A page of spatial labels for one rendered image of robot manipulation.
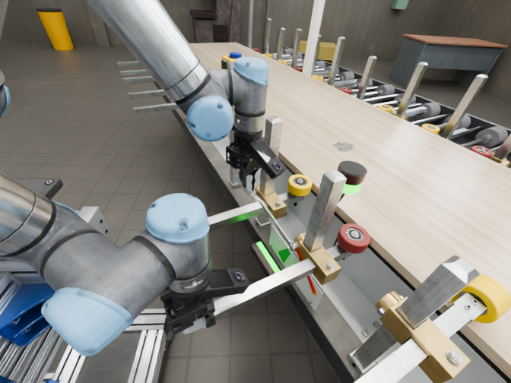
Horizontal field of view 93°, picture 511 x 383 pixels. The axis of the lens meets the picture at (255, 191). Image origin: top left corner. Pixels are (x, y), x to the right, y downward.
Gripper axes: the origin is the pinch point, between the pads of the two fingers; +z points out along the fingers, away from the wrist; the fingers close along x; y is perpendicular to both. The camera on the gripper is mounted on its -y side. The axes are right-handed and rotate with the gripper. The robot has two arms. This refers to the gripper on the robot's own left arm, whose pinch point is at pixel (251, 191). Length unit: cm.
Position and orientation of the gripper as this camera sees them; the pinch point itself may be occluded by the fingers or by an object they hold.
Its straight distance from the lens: 72.9
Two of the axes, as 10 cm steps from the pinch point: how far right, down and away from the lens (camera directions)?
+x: -6.7, 4.5, -5.9
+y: -7.4, -4.7, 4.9
